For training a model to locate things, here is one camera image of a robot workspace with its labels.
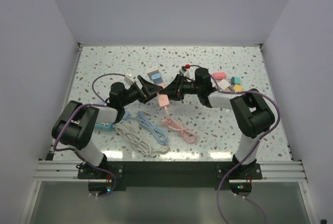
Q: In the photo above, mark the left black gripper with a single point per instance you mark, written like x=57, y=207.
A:
x=150, y=89

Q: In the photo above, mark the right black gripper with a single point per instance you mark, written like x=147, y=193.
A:
x=175, y=90

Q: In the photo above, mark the pink power strip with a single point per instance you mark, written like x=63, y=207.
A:
x=163, y=100

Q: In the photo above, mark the blue power strip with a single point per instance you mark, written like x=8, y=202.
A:
x=126, y=115

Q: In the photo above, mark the red pink plug adapter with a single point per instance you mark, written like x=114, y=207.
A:
x=219, y=75

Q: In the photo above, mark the white charger cube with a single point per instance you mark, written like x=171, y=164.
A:
x=223, y=85

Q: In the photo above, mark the teal power strip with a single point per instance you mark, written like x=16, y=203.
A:
x=104, y=126

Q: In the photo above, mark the light blue plug adapter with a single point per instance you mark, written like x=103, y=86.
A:
x=235, y=80

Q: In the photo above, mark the yellow plug adapter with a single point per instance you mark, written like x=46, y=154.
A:
x=237, y=88

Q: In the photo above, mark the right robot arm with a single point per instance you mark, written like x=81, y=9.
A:
x=254, y=117

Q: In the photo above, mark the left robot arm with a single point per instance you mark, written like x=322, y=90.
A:
x=74, y=128

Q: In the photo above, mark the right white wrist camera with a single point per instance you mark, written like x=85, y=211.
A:
x=184, y=71

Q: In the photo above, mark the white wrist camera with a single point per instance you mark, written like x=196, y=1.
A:
x=129, y=78
x=184, y=71

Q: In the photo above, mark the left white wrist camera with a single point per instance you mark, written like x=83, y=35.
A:
x=129, y=78

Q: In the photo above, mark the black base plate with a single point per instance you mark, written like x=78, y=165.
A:
x=119, y=176

